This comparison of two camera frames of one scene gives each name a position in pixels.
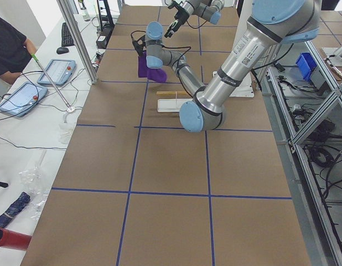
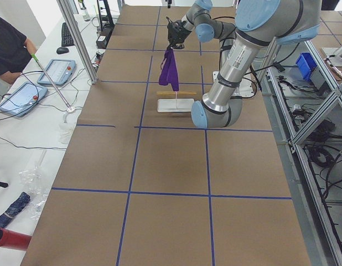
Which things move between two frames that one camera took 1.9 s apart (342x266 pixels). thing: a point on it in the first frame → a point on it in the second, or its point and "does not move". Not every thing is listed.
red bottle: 8,239 does not move
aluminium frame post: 80,42 does not move
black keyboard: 67,39 does not move
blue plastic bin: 306,64 does not move
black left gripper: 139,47 → 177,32
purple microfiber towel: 157,75 → 169,74
